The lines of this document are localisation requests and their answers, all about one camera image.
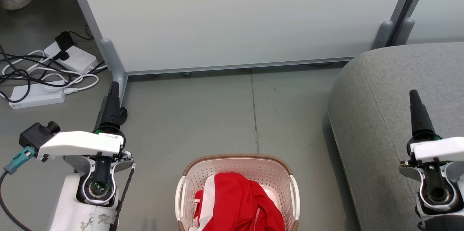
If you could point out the grey fabric sofa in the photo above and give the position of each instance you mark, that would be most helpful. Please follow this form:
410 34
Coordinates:
377 115

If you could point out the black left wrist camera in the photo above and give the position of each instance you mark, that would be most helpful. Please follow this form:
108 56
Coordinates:
34 136

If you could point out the white square power strip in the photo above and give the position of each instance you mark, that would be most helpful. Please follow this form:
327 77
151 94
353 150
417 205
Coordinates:
79 58

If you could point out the black caster wheel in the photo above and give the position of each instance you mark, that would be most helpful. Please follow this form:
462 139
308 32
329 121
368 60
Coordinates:
124 115

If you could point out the white perforated laundry basket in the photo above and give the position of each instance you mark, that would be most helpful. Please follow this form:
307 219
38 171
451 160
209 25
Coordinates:
239 167

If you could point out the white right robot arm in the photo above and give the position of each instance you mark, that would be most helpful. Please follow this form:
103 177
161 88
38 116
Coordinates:
436 191

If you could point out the narrow white partition panel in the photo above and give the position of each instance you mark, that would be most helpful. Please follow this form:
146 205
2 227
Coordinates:
442 6

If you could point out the teal left camera connector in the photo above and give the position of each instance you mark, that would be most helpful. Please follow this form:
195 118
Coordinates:
20 159

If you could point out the long white power strip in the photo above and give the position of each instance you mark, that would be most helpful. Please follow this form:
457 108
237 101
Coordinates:
36 97

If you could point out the large white partition panel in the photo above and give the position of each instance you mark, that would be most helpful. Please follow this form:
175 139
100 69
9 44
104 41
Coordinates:
235 17

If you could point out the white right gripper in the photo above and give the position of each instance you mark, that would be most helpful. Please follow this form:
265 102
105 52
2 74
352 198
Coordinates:
442 149

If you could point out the red garment with white trim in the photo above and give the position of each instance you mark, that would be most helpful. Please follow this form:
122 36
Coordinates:
235 202

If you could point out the grey partition frame post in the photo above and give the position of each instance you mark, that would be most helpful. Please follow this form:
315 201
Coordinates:
110 57
383 35
404 31

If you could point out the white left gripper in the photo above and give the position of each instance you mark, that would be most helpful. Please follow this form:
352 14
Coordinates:
79 144

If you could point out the black plug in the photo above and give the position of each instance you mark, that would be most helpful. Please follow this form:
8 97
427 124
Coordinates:
61 56

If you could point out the black power adapter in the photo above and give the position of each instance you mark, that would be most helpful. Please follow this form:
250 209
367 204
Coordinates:
64 40

